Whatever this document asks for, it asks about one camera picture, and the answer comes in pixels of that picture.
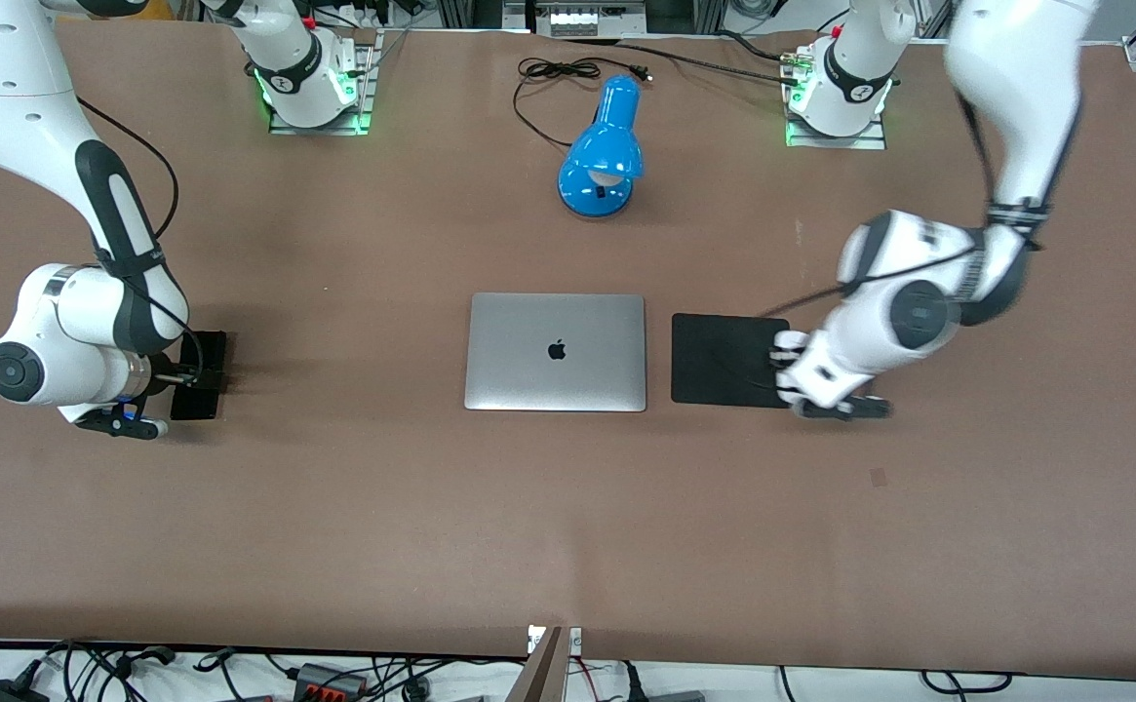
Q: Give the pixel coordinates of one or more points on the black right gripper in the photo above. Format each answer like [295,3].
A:
[199,374]

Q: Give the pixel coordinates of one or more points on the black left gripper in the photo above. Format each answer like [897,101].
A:
[787,363]

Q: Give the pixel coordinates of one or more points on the black phone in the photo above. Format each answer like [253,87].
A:
[195,405]

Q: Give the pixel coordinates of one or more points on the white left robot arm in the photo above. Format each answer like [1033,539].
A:
[1016,78]

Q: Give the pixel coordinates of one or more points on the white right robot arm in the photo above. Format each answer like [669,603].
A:
[2,88]

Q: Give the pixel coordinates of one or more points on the black mouse pad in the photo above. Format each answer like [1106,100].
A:
[714,361]

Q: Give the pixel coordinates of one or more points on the small brown tape patch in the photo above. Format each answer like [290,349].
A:
[878,476]

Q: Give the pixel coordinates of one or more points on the silver laptop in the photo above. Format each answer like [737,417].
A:
[555,352]

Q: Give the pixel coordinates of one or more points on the blue desk lamp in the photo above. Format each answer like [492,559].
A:
[602,146]

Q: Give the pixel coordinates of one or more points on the grey box with orange connectors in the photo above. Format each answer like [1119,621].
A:
[329,682]

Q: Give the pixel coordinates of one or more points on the grey adapter block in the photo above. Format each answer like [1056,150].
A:
[675,696]

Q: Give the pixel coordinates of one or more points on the black plug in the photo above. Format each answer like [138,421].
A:
[634,684]

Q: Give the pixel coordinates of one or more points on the black power adapter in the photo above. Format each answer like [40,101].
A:
[7,690]

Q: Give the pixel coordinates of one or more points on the grey power strip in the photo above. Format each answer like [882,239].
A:
[587,19]

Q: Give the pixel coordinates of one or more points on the wooden beam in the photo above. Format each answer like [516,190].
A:
[540,678]

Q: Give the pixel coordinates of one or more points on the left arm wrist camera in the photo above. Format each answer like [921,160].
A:
[845,409]

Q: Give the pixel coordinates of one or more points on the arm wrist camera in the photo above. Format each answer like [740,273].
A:
[124,424]
[845,409]

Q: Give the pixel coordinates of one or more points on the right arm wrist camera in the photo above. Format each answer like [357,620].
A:
[124,424]

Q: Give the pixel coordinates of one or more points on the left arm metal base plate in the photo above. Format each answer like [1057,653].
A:
[836,141]

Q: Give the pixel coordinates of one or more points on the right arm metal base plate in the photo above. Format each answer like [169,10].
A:
[319,130]

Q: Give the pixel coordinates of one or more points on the small metal bracket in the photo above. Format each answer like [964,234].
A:
[575,641]

